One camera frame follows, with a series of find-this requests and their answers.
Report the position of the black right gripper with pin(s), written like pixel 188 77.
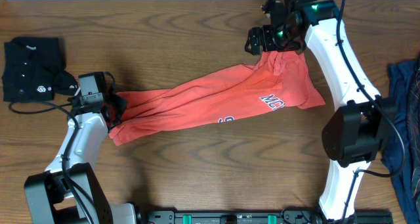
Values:
pixel 266 32

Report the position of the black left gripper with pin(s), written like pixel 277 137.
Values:
pixel 119 102

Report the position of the red printed t-shirt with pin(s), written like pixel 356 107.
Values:
pixel 278 80

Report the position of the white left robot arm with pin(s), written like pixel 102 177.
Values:
pixel 68 190

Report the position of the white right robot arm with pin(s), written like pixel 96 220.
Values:
pixel 362 121

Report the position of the folded black polo shirt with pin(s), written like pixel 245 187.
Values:
pixel 35 70

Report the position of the dark blue garment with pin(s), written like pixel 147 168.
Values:
pixel 404 91

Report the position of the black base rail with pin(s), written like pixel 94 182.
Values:
pixel 292 216

